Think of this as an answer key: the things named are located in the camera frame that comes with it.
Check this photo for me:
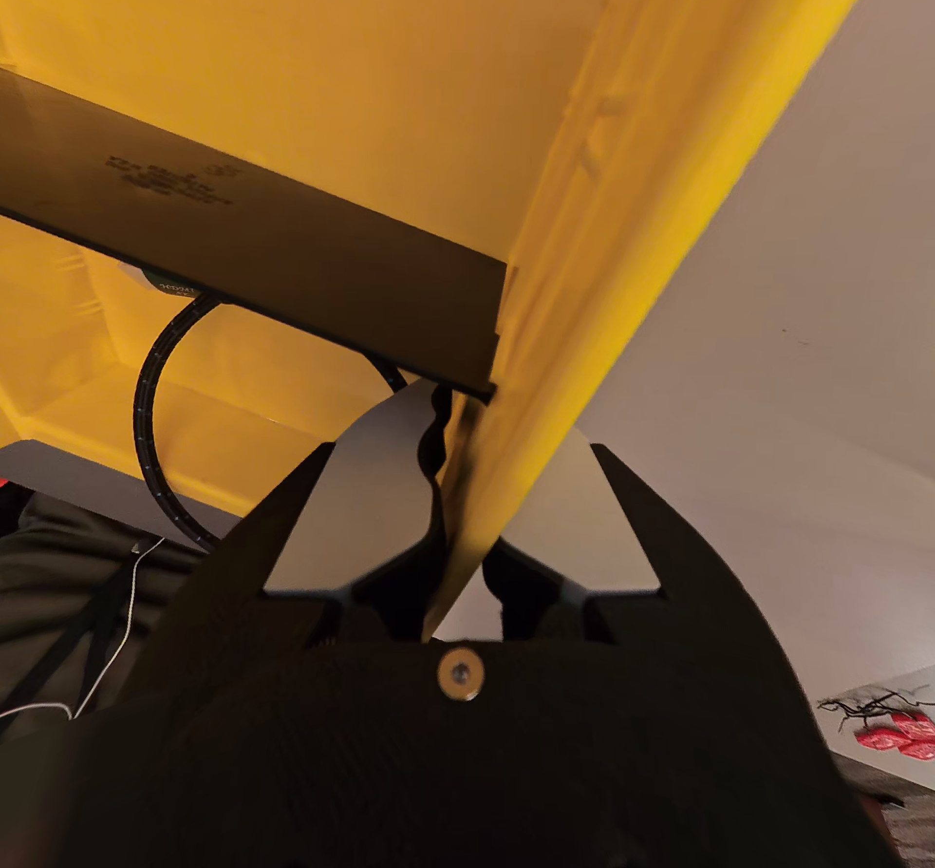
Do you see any thin white cord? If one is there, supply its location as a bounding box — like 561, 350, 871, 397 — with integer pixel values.
0, 535, 167, 724

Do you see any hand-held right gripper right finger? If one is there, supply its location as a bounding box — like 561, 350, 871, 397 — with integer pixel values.
486, 426, 663, 597

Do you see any yellow plastic bin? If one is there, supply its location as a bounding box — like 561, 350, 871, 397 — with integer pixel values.
0, 0, 907, 644

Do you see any black bin divider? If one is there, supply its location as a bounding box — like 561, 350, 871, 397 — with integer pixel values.
0, 66, 510, 403

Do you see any braided black hdmi cable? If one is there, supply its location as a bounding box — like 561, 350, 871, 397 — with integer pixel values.
119, 262, 410, 553

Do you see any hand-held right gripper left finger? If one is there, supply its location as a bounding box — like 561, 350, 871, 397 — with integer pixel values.
262, 380, 450, 595

